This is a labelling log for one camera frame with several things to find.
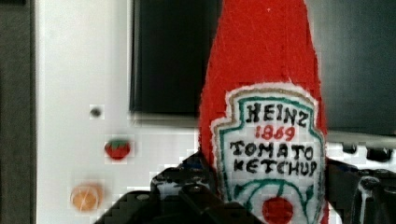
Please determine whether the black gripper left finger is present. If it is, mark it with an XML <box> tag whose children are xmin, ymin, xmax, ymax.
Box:
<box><xmin>94</xmin><ymin>152</ymin><xmax>262</xmax><ymax>224</ymax></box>

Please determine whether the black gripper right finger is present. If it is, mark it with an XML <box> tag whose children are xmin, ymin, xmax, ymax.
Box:
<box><xmin>326</xmin><ymin>160</ymin><xmax>396</xmax><ymax>224</ymax></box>

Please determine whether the red felt ketchup bottle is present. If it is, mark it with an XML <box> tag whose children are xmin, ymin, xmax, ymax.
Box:
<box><xmin>199</xmin><ymin>0</ymin><xmax>329</xmax><ymax>224</ymax></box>

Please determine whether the red strawberry toy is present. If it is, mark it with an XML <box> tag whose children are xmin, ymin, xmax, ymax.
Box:
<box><xmin>105</xmin><ymin>139</ymin><xmax>131</xmax><ymax>161</ymax></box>

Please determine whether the orange slice toy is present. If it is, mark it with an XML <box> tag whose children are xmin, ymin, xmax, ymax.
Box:
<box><xmin>70</xmin><ymin>183</ymin><xmax>104</xmax><ymax>212</ymax></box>

